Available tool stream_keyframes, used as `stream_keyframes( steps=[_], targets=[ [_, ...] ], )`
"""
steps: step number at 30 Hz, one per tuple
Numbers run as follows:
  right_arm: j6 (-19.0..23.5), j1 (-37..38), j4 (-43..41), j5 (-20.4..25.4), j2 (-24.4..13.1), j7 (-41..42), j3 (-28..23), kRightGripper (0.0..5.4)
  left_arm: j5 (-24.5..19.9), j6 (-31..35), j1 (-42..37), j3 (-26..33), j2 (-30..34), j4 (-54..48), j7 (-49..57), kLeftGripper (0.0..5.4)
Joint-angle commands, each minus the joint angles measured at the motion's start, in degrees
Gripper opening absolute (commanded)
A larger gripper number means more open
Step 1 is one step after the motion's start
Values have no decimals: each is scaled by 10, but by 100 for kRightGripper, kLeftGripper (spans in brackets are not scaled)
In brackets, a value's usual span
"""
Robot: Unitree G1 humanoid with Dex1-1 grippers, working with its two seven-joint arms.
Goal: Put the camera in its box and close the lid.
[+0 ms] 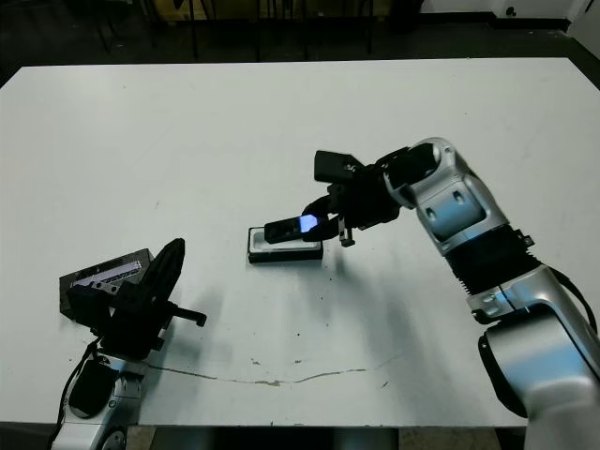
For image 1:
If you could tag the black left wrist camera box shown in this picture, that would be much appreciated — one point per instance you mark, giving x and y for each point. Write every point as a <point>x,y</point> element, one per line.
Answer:
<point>89,309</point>

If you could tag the black chair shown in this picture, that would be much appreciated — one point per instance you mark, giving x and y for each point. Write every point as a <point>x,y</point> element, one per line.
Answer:
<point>225,28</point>

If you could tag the black box lid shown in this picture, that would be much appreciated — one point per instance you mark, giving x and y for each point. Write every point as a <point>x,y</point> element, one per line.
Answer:
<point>94,276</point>

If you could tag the black bar-shaped camera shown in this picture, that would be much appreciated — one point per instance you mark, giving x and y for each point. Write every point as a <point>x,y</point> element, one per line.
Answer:
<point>286,229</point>

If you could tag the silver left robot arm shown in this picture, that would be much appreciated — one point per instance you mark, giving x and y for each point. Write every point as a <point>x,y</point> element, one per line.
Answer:
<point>96,403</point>

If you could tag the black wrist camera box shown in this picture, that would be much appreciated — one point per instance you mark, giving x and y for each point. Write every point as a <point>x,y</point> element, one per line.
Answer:
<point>89,309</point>
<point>335,166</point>

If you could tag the white cabinet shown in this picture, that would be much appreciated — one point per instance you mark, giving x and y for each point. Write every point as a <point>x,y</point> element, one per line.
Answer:
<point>586,21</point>

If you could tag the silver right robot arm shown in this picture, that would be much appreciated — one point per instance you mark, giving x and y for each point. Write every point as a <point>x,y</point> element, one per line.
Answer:
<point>469,206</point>

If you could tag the black box base white inlay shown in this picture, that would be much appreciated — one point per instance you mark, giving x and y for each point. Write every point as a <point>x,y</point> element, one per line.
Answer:
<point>286,257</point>

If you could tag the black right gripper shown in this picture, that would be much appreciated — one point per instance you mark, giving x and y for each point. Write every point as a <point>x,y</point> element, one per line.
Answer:
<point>368,201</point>

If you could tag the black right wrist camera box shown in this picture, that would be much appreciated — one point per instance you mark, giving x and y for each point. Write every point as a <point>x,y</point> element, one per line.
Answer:
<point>335,166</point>

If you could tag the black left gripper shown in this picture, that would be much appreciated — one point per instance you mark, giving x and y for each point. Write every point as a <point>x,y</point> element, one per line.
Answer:
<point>133,328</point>

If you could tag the yellow cardboard box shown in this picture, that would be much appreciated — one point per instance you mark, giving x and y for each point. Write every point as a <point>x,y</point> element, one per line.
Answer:
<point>183,7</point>

